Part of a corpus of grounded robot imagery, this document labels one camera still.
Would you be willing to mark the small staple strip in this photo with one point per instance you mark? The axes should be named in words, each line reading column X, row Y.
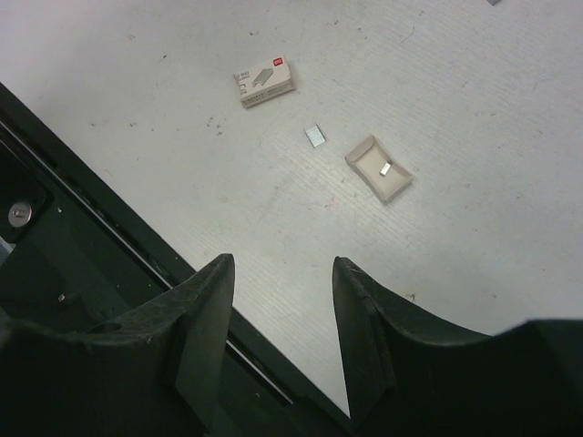
column 315, row 136

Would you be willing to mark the staple strip inside tray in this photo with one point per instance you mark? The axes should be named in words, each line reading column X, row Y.
column 385, row 169

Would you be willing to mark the beige staple box tray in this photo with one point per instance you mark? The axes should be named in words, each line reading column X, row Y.
column 367, row 159

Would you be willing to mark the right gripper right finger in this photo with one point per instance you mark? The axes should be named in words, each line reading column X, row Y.
column 408, row 372

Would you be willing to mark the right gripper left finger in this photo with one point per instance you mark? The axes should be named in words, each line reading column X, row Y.
column 154, row 371

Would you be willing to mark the staple box with red label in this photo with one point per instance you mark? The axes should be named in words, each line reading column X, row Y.
column 265, row 81

